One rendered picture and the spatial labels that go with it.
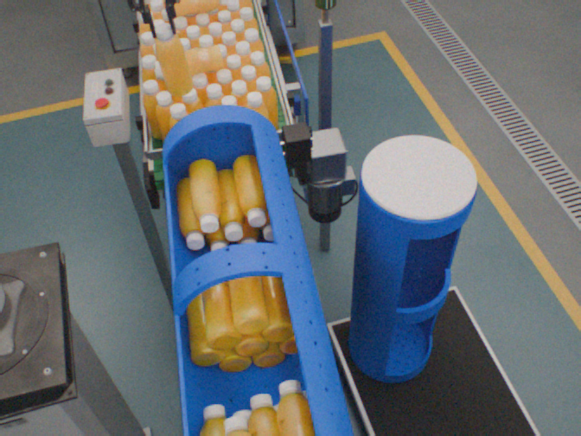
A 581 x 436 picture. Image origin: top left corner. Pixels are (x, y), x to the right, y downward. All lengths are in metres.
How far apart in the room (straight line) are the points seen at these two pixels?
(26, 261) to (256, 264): 0.57
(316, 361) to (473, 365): 1.28
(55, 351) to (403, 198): 0.83
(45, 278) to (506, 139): 2.39
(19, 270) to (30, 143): 2.03
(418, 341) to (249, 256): 1.24
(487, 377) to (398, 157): 0.98
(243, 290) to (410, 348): 1.18
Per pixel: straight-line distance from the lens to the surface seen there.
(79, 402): 1.51
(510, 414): 2.23
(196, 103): 1.73
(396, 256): 1.57
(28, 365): 1.32
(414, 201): 1.48
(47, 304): 1.38
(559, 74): 3.72
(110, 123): 1.70
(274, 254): 1.15
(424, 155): 1.59
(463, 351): 2.30
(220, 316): 1.19
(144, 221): 2.10
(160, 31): 1.48
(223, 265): 1.13
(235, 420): 1.11
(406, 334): 2.28
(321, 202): 1.99
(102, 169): 3.16
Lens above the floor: 2.14
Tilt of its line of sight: 50 degrees down
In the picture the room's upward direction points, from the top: 4 degrees counter-clockwise
